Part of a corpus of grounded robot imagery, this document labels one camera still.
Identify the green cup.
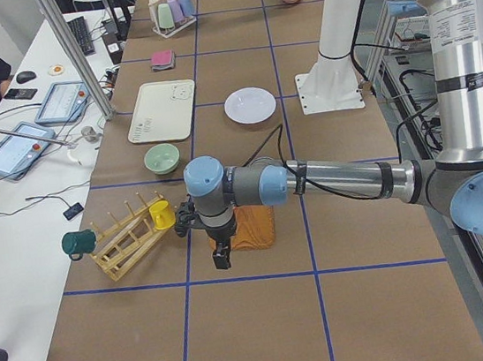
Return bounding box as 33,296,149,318
157,3,175,32

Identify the cream bear tray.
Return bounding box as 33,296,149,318
128,79,195,144

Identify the black computer mouse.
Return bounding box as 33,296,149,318
15,71,37,84

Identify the yellow mug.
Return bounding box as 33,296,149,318
148,199,176,230

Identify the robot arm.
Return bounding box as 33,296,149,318
184,0,483,269

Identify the purple cup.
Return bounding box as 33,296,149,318
166,0,185,25

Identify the wooden cutting board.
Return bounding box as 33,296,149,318
231,206,276,251

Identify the wooden mug rack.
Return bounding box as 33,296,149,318
89,192,167,282

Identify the blue cup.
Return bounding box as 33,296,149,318
177,0,195,18

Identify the teach pendant near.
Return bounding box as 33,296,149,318
0,135,49,180

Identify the white cup rack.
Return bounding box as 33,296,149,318
148,0,196,38

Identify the pink sponge cloth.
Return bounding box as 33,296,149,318
150,49,175,69

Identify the aluminium frame post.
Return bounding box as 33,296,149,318
36,0,115,121

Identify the metal rod tool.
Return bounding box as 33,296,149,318
0,129,78,148

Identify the black smartphone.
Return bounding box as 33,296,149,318
4,88,38,101

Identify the green bowl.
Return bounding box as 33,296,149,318
144,143,180,176

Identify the dark green mug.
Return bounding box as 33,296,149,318
61,229,97,261

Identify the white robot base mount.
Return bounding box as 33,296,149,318
295,0,365,115

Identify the white plate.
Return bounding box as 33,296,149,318
223,87,276,124

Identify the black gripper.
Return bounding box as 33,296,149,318
206,216,237,270

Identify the teach pendant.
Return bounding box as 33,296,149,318
0,135,49,180
35,81,89,126

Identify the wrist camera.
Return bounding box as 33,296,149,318
174,199,205,237

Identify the teach pendant far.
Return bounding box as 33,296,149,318
35,81,89,126

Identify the black keyboard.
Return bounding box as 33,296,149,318
66,16,95,56

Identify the small black device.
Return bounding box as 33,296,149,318
63,203,84,221

